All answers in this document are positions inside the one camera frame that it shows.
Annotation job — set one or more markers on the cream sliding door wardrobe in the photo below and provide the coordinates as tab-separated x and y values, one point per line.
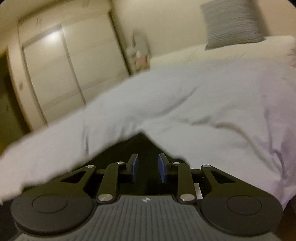
69	69

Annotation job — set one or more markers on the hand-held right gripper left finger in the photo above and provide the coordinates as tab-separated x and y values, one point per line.
135	168

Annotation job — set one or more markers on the black pants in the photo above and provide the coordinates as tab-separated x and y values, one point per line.
141	144

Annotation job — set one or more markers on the white pillow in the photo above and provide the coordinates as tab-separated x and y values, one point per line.
242	51

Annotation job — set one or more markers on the grey textured cushion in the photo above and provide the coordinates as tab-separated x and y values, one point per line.
231	20

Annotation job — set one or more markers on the white duvet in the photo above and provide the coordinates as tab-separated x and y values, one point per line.
196	104

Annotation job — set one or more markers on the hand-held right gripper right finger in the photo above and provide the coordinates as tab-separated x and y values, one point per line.
161	169

